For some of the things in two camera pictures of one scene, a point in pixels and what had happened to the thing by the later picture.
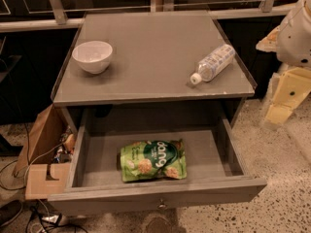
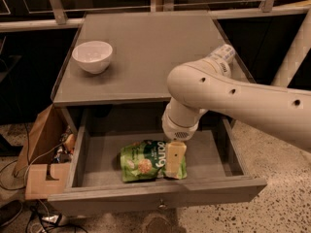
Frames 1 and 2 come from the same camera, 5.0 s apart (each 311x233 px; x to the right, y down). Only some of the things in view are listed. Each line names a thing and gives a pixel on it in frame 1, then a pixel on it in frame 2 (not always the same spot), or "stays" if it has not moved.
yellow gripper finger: [292, 86] → [179, 122]
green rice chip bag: [153, 159] stays
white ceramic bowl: [93, 56] stays
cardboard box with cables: [47, 154] stays
